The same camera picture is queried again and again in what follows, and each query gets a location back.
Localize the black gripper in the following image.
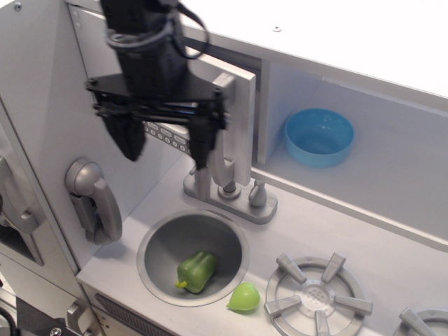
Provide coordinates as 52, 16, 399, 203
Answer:
85, 45, 227, 170

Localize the white toy microwave door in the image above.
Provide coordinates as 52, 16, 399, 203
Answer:
190, 55, 256, 187

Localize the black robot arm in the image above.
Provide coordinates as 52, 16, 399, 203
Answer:
85, 1, 227, 169

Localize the grey round toy sink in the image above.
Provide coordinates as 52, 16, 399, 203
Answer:
136, 210, 249, 307

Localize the grey toy faucet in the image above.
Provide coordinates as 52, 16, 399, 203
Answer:
183, 168, 278, 225

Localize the green toy bell pepper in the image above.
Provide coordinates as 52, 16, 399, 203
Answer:
174, 250, 217, 294

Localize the blue plastic bowl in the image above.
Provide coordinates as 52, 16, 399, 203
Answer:
283, 108, 355, 168

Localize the white toy kitchen cabinet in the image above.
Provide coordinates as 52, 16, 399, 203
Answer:
1, 1, 447, 335

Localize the light green toy fruit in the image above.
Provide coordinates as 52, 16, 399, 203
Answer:
226, 282, 260, 312

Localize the grey toy stove burner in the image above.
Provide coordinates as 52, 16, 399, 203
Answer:
264, 253, 373, 335

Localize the grey toy wall phone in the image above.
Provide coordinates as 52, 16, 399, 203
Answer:
64, 157, 123, 246

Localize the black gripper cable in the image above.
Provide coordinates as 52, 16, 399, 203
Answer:
167, 0, 211, 60

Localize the grey fridge door handle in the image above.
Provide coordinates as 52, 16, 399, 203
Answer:
1, 156, 45, 235

